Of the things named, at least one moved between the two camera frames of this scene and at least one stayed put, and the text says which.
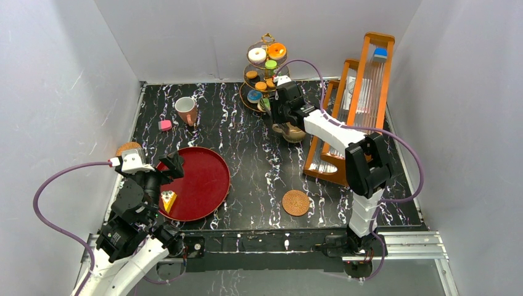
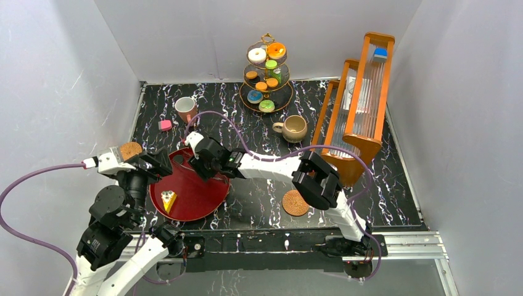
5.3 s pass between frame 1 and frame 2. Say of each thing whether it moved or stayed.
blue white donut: stayed
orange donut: stayed
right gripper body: moved
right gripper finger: moved
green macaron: stayed
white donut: stayed
